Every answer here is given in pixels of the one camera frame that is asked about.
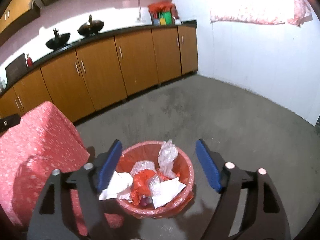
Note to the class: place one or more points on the red bottle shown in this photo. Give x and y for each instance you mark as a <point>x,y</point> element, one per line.
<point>29,61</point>

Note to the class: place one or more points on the red trash bin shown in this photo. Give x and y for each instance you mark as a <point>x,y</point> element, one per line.
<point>182,166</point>

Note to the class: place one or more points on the dark cutting board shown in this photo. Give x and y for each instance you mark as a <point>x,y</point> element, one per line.
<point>16,69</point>

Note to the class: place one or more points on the clear bubble wrap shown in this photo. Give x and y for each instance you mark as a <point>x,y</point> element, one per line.
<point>156,157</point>

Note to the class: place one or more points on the black wok without lid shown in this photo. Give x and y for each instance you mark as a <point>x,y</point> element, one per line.
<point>58,41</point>

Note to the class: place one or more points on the white paper sheet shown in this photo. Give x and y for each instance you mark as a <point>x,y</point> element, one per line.
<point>164,192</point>

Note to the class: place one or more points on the small orange plastic bag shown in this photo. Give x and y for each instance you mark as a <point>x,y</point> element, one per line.
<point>140,186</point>

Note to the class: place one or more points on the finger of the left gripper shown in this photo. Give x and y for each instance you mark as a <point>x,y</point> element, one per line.
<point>9,122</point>

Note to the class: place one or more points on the orange lower cabinets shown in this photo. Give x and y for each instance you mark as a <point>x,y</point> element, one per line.
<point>89,75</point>

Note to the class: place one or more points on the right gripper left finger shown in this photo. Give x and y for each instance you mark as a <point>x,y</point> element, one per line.
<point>53,216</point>

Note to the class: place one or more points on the white tissue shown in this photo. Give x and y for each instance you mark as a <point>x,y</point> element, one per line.
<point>118,188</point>

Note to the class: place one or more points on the purple plastic bag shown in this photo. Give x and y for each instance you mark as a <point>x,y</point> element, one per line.
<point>145,201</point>

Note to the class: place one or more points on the black wok with lid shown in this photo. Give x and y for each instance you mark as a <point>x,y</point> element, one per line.
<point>92,27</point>

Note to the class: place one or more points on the red bag of items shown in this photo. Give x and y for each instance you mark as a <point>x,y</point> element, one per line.
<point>163,13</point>

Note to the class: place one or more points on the pink window curtain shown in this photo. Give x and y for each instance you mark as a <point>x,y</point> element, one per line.
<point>264,12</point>

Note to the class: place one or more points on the red floral tablecloth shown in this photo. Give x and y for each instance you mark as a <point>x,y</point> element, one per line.
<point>43,141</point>

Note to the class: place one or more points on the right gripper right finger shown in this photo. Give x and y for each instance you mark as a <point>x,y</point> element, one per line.
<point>264,214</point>

